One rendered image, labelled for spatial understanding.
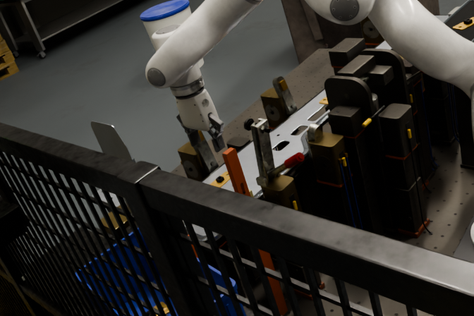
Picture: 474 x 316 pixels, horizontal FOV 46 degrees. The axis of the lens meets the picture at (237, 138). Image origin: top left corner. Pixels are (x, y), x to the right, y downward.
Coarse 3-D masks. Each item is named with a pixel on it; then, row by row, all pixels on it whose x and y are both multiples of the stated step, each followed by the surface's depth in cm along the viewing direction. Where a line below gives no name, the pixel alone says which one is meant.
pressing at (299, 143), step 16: (448, 16) 208; (384, 48) 199; (320, 96) 180; (304, 112) 173; (288, 128) 167; (272, 144) 161; (288, 144) 159; (304, 144) 156; (240, 160) 158; (256, 160) 156; (304, 160) 150; (208, 176) 156; (256, 176) 148; (256, 192) 142; (192, 224) 137
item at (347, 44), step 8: (344, 40) 208; (352, 40) 206; (360, 40) 204; (336, 48) 203; (344, 48) 201; (352, 48) 200; (360, 48) 204; (336, 56) 202; (344, 56) 200; (352, 56) 201; (336, 64) 204; (344, 64) 201; (336, 72) 206
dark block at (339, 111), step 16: (336, 112) 141; (352, 112) 139; (336, 128) 142; (352, 128) 139; (352, 144) 142; (352, 160) 145; (368, 160) 147; (352, 176) 149; (368, 176) 148; (368, 192) 149; (368, 208) 151; (368, 224) 154
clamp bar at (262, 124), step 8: (248, 120) 128; (264, 120) 127; (248, 128) 129; (256, 128) 125; (264, 128) 126; (256, 136) 127; (264, 136) 128; (256, 144) 128; (264, 144) 129; (256, 152) 130; (264, 152) 130; (264, 160) 130; (272, 160) 133; (264, 168) 131; (272, 168) 134; (264, 176) 133
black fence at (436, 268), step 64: (0, 128) 69; (64, 192) 64; (128, 192) 49; (192, 192) 43; (0, 256) 106; (64, 256) 79; (192, 256) 53; (256, 256) 42; (320, 256) 35; (384, 256) 32; (448, 256) 30
